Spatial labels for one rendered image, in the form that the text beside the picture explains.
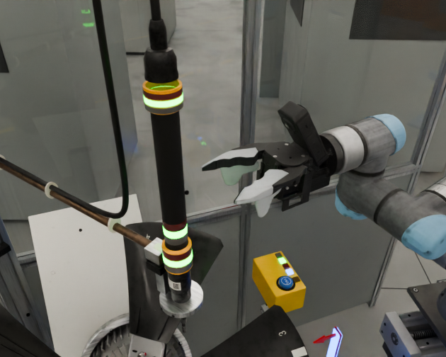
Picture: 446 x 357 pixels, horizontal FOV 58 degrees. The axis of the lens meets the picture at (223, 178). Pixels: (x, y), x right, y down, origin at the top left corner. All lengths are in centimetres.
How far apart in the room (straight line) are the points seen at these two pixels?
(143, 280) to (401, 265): 230
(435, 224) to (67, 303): 81
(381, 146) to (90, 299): 75
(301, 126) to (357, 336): 202
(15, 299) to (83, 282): 42
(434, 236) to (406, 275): 222
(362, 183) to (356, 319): 187
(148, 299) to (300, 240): 113
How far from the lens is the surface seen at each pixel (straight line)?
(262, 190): 54
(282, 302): 121
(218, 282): 182
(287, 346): 95
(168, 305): 66
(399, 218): 71
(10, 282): 140
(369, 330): 254
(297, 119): 57
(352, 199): 77
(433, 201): 73
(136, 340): 89
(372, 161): 73
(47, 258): 106
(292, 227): 178
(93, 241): 105
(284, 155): 61
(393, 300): 273
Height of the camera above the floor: 198
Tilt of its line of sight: 35 degrees down
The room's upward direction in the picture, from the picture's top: straight up
